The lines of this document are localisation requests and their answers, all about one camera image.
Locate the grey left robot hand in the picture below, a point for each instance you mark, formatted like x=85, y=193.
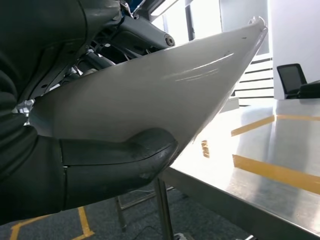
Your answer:
x=37, y=39

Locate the steel workbench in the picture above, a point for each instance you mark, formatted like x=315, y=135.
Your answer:
x=287, y=142

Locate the black pillar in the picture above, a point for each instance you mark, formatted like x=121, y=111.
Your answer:
x=189, y=20

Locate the white slatted cabinet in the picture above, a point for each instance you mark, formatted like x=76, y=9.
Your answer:
x=255, y=86

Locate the black office chair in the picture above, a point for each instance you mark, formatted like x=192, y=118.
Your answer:
x=290, y=79

